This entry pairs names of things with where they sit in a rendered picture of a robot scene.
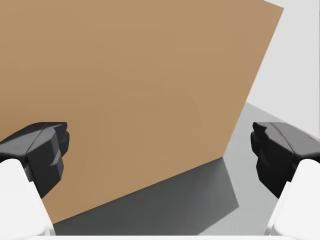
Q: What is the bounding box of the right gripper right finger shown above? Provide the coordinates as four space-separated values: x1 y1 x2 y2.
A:
250 121 320 236

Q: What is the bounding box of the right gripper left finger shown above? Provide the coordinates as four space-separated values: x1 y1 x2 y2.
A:
0 121 71 237

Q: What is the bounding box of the tall board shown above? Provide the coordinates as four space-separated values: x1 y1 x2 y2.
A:
0 0 285 225

